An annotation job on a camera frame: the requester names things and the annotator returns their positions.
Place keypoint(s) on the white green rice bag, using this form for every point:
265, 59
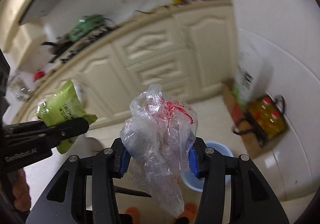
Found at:
250, 80

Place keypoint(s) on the clear red-printed plastic bag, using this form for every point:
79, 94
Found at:
158, 136

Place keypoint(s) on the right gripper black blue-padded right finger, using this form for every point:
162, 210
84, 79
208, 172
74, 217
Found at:
198, 160

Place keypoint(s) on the black gas stove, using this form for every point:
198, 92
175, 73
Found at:
69, 45

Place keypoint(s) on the orange slipper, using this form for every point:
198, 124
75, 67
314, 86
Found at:
189, 214
134, 213

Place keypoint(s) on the person's left hand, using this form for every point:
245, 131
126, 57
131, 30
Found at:
20, 190

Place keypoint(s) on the green electric pot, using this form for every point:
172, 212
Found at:
86, 25

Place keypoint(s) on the yellow cooking oil bottle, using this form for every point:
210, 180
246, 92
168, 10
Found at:
261, 110

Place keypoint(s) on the brown cardboard box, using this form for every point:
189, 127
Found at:
245, 126

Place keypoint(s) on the red small object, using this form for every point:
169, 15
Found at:
39, 74

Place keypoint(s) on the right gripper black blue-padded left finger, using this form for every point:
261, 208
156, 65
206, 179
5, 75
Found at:
121, 158

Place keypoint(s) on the cream kitchen cabinet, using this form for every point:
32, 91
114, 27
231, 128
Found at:
189, 50

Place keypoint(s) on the green snack bag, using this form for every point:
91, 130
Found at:
63, 106

